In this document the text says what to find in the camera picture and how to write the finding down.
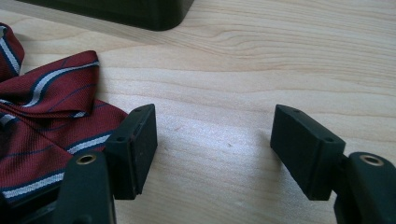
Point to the dark red striped necktie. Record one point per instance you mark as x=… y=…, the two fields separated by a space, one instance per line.
x=46 y=124

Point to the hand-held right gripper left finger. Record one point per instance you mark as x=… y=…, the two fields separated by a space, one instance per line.
x=130 y=152

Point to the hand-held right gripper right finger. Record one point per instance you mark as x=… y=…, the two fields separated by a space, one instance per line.
x=306 y=149

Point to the black box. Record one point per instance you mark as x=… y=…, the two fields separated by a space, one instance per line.
x=124 y=12

